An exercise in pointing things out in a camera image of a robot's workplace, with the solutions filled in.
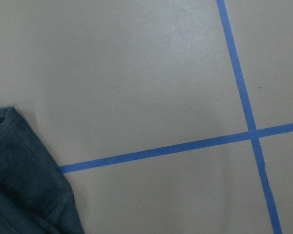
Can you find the black t-shirt with logo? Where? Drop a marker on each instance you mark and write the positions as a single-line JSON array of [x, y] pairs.
[[35, 197]]

